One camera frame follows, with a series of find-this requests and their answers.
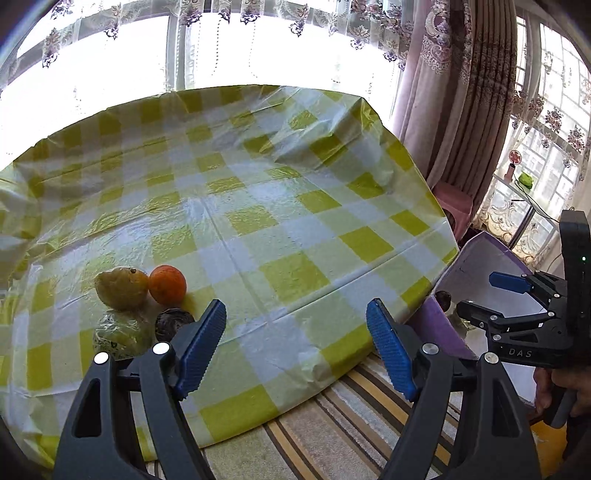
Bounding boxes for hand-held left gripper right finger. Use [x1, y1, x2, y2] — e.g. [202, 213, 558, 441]
[366, 298, 543, 480]

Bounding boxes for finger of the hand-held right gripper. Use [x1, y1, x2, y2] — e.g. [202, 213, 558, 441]
[489, 271, 568, 305]
[457, 300, 557, 333]

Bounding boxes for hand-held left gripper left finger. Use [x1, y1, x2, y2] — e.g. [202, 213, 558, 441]
[53, 299, 228, 480]

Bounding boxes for purple cardboard box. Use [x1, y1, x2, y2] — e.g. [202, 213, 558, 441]
[409, 232, 555, 402]

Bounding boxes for small orange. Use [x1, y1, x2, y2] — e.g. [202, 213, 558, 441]
[148, 265, 187, 306]

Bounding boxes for small green fruit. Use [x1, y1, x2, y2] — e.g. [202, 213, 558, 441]
[92, 311, 155, 361]

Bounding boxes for yellow-green pear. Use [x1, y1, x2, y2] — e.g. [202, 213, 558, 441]
[95, 267, 151, 311]

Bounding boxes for person's right hand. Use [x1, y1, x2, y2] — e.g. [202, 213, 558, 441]
[533, 368, 555, 413]

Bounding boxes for pink plastic stool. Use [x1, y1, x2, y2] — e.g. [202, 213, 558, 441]
[434, 181, 474, 243]

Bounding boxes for striped towel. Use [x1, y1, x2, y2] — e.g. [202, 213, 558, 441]
[152, 355, 546, 480]

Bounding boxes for yellow checkered plastic tablecloth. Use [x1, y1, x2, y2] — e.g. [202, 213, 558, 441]
[0, 84, 460, 467]

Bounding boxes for white lace curtain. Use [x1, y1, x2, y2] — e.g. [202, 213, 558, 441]
[475, 0, 591, 261]
[0, 0, 416, 93]

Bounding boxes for pink embroidered curtain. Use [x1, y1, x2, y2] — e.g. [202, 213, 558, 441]
[390, 0, 520, 217]

